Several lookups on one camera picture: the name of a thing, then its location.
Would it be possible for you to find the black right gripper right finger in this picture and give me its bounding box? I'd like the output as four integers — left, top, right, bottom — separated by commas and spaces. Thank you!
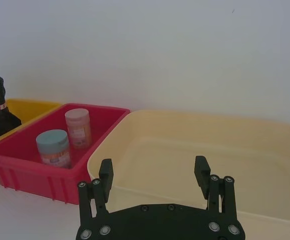
194, 155, 237, 221

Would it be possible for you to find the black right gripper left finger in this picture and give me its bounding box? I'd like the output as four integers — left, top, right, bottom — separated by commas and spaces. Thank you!
76, 158, 114, 223

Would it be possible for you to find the red plastic bin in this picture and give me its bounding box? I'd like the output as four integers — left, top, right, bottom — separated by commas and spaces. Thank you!
0, 102, 131, 206

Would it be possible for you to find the jar with blue lid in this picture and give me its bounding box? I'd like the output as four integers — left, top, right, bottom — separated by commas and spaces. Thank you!
35, 129, 72, 170

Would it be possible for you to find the cream plastic bin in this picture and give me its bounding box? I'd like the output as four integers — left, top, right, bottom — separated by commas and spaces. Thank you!
86, 109, 290, 240

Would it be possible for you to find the jar with pink lid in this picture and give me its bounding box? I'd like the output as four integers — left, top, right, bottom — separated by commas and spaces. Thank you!
64, 108, 92, 151

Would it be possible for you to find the yellow plastic bin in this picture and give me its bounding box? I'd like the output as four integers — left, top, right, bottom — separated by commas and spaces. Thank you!
0, 98, 63, 186

